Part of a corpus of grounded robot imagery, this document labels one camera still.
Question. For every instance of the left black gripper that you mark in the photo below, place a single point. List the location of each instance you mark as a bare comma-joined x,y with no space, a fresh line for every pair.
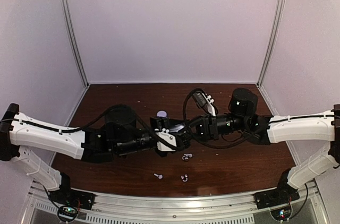
164,121

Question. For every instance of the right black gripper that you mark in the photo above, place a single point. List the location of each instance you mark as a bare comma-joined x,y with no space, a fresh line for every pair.
206,128

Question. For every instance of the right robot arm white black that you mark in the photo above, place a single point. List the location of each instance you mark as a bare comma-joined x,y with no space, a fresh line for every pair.
266,130

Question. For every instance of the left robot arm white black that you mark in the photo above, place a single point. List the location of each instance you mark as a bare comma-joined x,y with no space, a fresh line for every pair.
118,131

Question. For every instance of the round lilac earbud case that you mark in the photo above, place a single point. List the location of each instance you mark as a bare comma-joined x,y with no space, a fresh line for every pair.
161,113

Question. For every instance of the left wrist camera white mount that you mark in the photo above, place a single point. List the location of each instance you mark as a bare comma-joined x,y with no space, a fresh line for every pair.
167,137

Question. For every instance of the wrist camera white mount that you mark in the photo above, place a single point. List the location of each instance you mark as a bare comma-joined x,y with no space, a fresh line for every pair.
167,137
204,102

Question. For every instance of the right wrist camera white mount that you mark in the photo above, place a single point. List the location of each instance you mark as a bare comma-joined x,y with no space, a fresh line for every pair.
204,102

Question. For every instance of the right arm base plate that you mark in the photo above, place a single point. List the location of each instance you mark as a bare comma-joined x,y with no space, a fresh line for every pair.
274,197

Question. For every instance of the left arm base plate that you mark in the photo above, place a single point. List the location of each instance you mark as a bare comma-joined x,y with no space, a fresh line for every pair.
74,198

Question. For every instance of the front aluminium rail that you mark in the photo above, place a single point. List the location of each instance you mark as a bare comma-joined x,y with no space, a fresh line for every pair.
233,208

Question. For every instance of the right aluminium frame post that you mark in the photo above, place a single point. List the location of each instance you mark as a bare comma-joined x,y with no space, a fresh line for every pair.
272,40

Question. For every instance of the aluminium frame post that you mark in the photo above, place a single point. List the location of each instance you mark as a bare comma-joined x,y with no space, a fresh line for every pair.
73,42
272,40

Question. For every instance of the left aluminium frame post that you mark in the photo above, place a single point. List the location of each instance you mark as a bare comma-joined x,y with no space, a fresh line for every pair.
73,42

